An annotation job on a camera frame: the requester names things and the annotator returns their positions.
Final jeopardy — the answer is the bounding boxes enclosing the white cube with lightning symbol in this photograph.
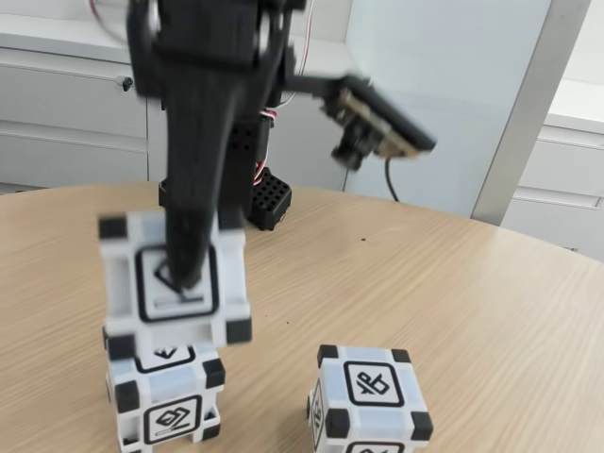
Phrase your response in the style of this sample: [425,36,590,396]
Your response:
[97,210,254,350]

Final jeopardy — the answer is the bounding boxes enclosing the white cube with crossed symbol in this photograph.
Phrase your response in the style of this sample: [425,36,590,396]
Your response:
[305,343,434,453]

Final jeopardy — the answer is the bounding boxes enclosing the white cube with house symbol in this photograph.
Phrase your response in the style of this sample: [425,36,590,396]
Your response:
[102,325,227,447]

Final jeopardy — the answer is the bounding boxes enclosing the red white servo cable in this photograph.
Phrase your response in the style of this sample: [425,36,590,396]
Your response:
[277,0,313,112]
[88,0,131,46]
[254,107,279,188]

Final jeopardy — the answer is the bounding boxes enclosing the gripper camera module with mount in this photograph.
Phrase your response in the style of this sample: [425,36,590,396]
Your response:
[287,73,438,172]

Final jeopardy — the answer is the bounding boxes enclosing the grey metal post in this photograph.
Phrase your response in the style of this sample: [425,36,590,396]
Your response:
[469,0,596,227]

